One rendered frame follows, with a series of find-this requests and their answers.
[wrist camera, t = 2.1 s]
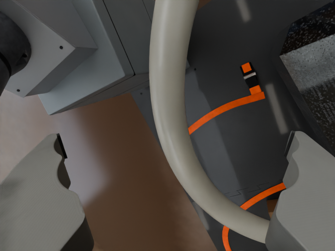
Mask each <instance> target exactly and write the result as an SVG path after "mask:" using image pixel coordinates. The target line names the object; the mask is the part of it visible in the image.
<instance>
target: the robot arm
mask: <svg viewBox="0 0 335 251"><path fill-rule="evenodd" d="M30 57H31V46H30V43H29V41H28V39H27V37H26V35H25V34H24V32H23V31H22V30H21V28H20V27H19V26H18V25H17V24H16V23H15V22H14V21H13V20H12V19H10V18H9V17H8V16H7V15H5V14H4V13H3V12H1V11H0V96H1V94H2V92H3V90H4V88H5V87H6V85H7V83H8V81H9V79H10V77H11V76H12V75H14V74H16V73H17V72H19V71H20V70H22V69H23V68H24V67H25V66H26V65H27V64H28V62H29V60H30ZM284 156H285V157H287V160H288V162H289V165H288V167H287V170H286V173H285V175H284V178H283V183H284V185H285V187H286V190H283V191H282V192H281V194H280V196H279V199H278V201H277V204H276V207H275V209H274V212H273V215H272V217H271V220H270V223H269V226H268V230H267V234H266V238H265V245H266V247H267V249H268V251H335V157H334V156H332V155H331V154H330V153H329V152H328V151H326V150H325V149H324V148H323V147H321V146H320V145H319V144H318V143H316V142H315V141H314V140H313V139H311V138H310V137H309V136H308V135H307V134H305V133H304V132H302V131H291V133H290V136H289V139H288V142H287V146H286V149H285V153H284ZM65 159H67V155H66V152H65V149H64V146H63V143H62V140H61V137H60V134H59V133H57V134H54V133H52V134H49V135H48V136H47V137H45V138H44V139H43V140H42V141H41V142H40V143H39V144H38V145H37V146H36V147H35V148H34V149H33V150H31V151H30V152H29V153H28V154H27V155H26V156H25V157H24V158H23V159H22V160H21V161H20V162H19V163H18V164H17V165H16V166H15V167H14V168H13V169H12V170H11V171H10V172H9V174H8V175H7V176H6V177H5V178H4V180H3V181H2V182H1V184H0V251H92V250H93V247H94V240H93V237H92V234H91V231H90V228H89V225H88V222H87V219H86V216H85V213H84V210H83V207H82V205H81V202H80V199H79V196H78V194H77V193H75V192H73V191H71V190H69V187H70V184H71V181H70V178H69V176H68V173H67V170H66V167H65V164H64V161H65Z"/></svg>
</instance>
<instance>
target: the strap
mask: <svg viewBox="0 0 335 251"><path fill-rule="evenodd" d="M261 99H265V96H264V92H260V93H257V94H254V95H250V96H247V97H243V98H240V99H237V100H234V101H231V102H229V103H226V104H224V105H222V106H220V107H218V108H216V109H214V110H213V111H211V112H209V113H208V114H206V115H205V116H203V117H202V118H201V119H199V120H198V121H196V122H195V123H194V124H193V125H191V126H190V127H189V128H188V131H189V135H190V134H191V133H192V132H194V131H195V130H196V129H198V128H199V127H200V126H202V125H203V124H204V123H206V122H207V121H209V120H210V119H212V118H213V117H215V116H217V115H219V114H221V113H223V112H225V111H227V110H229V109H232V108H234V107H237V106H240V105H244V104H247V103H251V102H254V101H258V100H261ZM285 188H286V187H285V185H284V183H280V184H278V185H276V186H273V187H271V188H269V189H267V190H265V191H263V192H261V193H259V194H258V195H256V196H254V197H253V198H251V199H250V200H248V201H247V202H245V203H244V204H243V205H241V206H240V207H241V208H242V209H244V210H246V209H248V208H249V207H250V206H252V205H253V204H255V203H256V202H258V201H260V200H261V199H263V198H265V197H267V196H269V195H271V194H273V193H275V192H278V191H280V190H283V189H285ZM228 231H229V228H228V227H226V226H224V227H223V231H222V239H223V244H224V247H225V249H226V251H232V250H231V248H230V246H229V242H228Z"/></svg>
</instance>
